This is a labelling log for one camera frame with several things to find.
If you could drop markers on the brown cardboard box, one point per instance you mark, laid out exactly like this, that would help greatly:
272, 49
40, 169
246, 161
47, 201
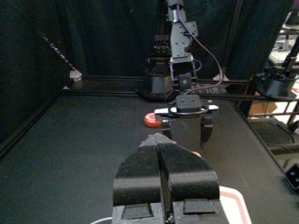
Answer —
259, 108

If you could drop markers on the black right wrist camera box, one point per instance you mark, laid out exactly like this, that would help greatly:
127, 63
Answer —
188, 103

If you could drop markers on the white plate with red rim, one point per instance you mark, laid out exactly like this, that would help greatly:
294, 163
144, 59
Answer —
235, 204

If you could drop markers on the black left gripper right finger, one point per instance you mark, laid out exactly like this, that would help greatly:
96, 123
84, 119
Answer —
191, 180

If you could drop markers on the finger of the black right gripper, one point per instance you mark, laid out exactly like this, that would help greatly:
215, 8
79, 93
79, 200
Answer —
166, 127
206, 129

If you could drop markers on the black diagonal frame rod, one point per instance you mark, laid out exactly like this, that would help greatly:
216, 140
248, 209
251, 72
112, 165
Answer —
57, 52

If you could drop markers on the black power plug block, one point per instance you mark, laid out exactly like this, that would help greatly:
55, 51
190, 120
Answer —
292, 176

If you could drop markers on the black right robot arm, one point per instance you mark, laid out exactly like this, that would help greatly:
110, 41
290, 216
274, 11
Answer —
180, 43

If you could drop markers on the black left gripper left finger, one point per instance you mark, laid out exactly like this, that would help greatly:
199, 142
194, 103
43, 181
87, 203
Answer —
136, 180

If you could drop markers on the black mesh chair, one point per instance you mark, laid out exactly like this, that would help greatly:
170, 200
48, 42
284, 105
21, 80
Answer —
274, 132

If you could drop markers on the white corner bracket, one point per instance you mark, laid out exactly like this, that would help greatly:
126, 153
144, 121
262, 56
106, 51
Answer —
75, 75

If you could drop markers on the black frame rail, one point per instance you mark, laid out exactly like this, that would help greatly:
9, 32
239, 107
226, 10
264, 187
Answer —
100, 93

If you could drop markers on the red round toy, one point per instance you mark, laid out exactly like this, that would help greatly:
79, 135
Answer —
151, 120

